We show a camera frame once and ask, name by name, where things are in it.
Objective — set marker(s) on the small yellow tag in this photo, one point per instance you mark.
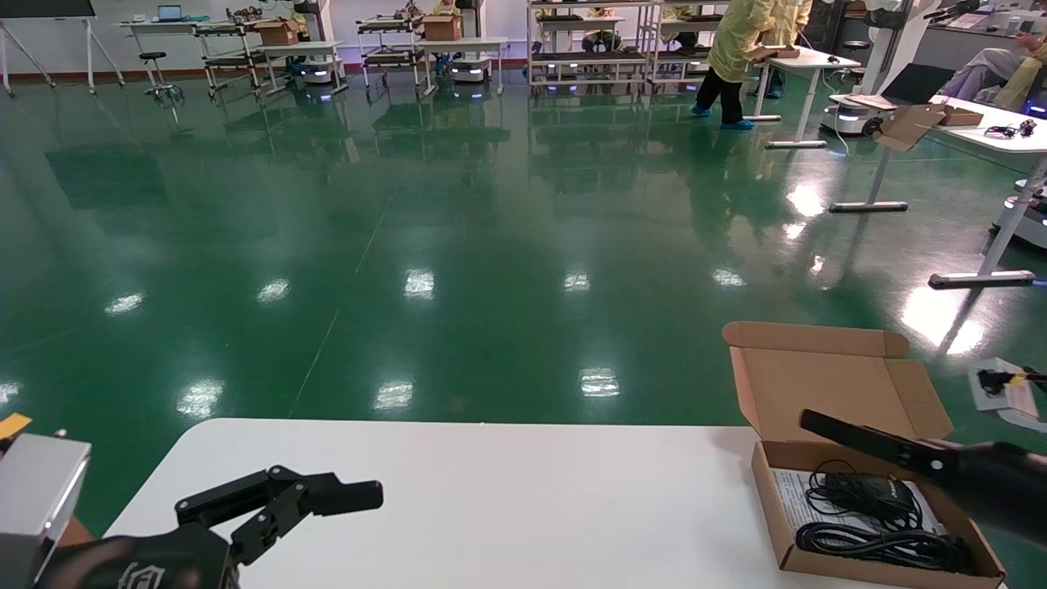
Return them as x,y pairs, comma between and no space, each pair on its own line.
12,425

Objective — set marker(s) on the open laptop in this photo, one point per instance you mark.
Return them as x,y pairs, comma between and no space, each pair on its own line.
170,12

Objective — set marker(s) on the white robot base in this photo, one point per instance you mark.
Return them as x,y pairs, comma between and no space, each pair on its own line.
1026,221

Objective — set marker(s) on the brown cardboard storage box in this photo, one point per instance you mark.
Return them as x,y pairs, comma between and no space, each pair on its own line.
826,380

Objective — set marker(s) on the large white table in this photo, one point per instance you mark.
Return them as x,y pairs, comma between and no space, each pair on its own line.
969,135

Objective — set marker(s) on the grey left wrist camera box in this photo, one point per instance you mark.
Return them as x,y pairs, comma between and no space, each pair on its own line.
37,491

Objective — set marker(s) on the white robot with column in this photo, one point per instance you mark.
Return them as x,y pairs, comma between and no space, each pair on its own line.
470,69

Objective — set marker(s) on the metal shelf cart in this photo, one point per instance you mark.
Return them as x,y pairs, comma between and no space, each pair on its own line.
229,59
393,56

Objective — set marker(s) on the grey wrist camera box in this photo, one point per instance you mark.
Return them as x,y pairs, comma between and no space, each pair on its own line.
37,491
1022,406

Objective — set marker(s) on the white table with laptop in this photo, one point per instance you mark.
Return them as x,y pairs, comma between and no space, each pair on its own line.
147,24

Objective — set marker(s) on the seated person in grey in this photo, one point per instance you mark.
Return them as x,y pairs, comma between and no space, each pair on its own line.
981,69

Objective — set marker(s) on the white printed paper manual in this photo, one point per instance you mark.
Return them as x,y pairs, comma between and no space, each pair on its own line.
793,499

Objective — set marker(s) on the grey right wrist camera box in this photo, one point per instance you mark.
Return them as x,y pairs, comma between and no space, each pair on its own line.
1022,406

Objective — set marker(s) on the tall white wheeled robot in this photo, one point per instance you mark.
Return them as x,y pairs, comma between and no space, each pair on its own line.
851,114

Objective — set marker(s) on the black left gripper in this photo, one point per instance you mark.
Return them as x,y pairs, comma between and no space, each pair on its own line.
131,564

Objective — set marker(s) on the white metal shelf rack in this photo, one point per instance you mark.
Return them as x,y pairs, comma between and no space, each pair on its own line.
589,57
679,54

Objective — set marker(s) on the black round stool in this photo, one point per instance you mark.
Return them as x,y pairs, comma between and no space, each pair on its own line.
151,57

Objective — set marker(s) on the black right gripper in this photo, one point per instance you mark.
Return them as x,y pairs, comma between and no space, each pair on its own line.
998,487

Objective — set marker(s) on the flat cardboard pieces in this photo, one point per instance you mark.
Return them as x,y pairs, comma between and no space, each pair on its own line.
785,53

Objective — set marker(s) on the grey counter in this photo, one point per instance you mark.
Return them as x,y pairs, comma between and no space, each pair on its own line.
981,37

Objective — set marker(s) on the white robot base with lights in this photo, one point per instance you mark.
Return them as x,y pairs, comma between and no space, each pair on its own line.
317,72

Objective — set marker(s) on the black board on stand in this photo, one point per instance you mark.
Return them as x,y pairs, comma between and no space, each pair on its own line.
41,6

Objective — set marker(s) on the person in yellow coat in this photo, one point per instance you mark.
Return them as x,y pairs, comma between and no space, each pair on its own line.
740,41
293,16
795,20

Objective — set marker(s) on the seated person behind rack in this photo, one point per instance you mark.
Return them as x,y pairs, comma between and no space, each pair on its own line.
604,37

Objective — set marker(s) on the white table with T-legs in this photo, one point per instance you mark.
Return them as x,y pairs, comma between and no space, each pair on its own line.
822,60

